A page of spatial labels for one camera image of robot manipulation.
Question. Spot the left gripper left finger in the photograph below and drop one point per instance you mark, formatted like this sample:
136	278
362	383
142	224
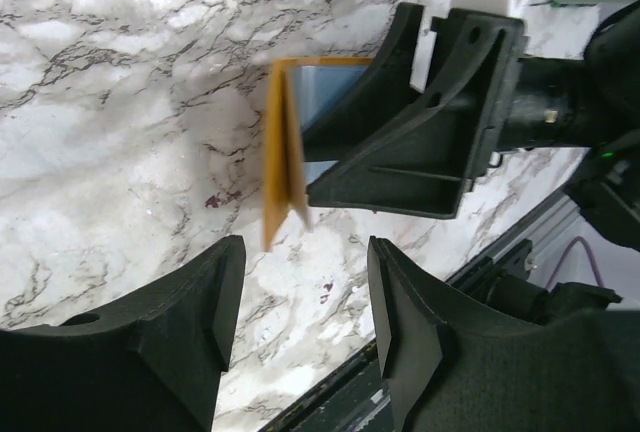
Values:
150	360

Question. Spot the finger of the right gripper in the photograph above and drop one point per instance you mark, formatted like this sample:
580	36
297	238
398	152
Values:
379	93

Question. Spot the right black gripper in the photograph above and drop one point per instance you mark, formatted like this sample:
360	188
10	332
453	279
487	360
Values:
424	158

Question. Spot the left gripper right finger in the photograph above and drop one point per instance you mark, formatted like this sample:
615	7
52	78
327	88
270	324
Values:
452	363

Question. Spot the yellow leather card holder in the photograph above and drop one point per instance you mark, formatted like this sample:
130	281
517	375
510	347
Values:
301	90

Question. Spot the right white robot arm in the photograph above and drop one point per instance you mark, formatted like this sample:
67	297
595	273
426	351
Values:
605	185

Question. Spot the aluminium rail frame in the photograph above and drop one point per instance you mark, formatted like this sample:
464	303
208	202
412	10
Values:
537	224

